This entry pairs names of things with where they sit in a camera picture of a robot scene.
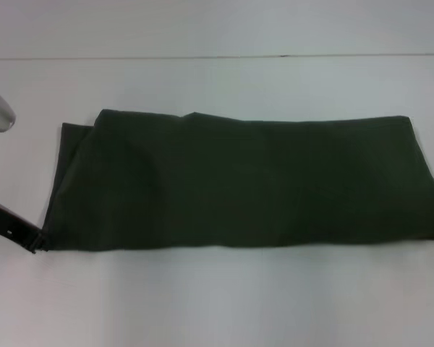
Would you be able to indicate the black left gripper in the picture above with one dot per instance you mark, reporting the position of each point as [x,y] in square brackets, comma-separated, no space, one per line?
[7,220]

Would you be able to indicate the dark green FREE t-shirt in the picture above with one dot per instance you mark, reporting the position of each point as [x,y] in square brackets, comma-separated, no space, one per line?
[238,188]

